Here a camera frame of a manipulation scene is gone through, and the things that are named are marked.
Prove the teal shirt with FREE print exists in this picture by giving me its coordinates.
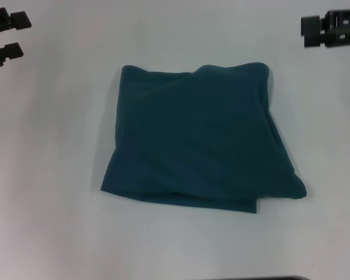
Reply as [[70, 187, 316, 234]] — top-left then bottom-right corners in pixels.
[[100, 61, 307, 215]]

